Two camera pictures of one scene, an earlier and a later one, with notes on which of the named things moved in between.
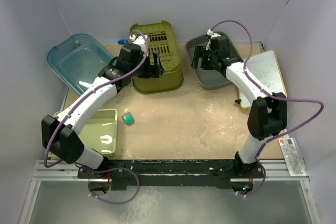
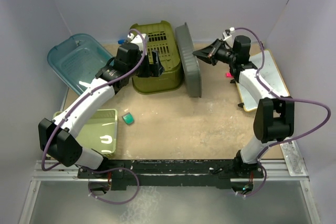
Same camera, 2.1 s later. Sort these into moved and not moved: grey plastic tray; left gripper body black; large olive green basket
Moved: grey plastic tray
Not moved: large olive green basket; left gripper body black
